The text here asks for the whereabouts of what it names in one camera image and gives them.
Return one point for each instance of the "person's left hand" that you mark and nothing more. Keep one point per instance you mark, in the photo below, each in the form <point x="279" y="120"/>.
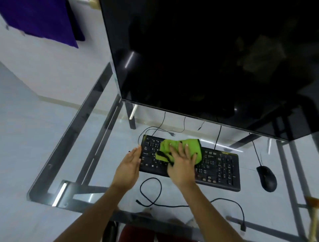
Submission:
<point x="127" y="169"/>

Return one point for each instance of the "person's right hand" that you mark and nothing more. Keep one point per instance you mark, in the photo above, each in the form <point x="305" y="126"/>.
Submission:
<point x="183" y="172"/>

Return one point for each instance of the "person's right little finger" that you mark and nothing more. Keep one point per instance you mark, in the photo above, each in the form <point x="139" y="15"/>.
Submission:
<point x="194" y="159"/>

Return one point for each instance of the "person's right middle finger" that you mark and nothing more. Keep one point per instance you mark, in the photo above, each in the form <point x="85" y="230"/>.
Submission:
<point x="181" y="149"/>

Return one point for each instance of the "person's left thumb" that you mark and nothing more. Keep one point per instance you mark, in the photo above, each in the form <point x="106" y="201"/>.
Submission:
<point x="139" y="165"/>

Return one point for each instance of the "green cleaning cloth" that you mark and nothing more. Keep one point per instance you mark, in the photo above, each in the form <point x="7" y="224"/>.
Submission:
<point x="192" y="147"/>

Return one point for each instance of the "black computer keyboard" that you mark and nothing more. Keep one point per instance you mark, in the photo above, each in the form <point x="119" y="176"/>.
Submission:
<point x="219" y="169"/>

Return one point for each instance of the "person's right forearm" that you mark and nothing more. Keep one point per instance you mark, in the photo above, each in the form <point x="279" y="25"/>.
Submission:
<point x="209" y="214"/>

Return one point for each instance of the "person's left forearm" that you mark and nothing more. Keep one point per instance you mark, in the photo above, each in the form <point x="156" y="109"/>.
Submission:
<point x="97" y="214"/>

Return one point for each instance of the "dark red garment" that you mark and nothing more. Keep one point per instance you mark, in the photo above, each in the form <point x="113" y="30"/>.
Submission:
<point x="139" y="235"/>

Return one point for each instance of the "black computer mouse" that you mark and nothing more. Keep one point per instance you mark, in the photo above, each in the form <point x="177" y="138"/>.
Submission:
<point x="267" y="178"/>

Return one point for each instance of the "large black monitor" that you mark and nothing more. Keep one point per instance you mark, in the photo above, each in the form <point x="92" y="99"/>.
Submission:
<point x="199" y="54"/>

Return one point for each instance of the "purple hanging cloth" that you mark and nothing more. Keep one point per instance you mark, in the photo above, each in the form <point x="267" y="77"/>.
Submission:
<point x="44" y="17"/>

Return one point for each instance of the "metal desk frame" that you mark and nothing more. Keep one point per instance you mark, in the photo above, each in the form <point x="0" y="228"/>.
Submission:
<point x="72" y="132"/>

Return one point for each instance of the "wooden chair post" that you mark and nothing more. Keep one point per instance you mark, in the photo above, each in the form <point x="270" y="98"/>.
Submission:
<point x="313" y="219"/>

